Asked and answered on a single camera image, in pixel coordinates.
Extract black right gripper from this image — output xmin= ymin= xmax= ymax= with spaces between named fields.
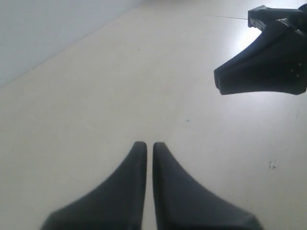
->
xmin=214 ymin=4 xmax=307 ymax=95

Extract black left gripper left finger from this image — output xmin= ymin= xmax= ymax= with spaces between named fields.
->
xmin=41 ymin=141 xmax=147 ymax=230

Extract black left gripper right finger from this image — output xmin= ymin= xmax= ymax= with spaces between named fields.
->
xmin=153 ymin=142 xmax=263 ymax=230

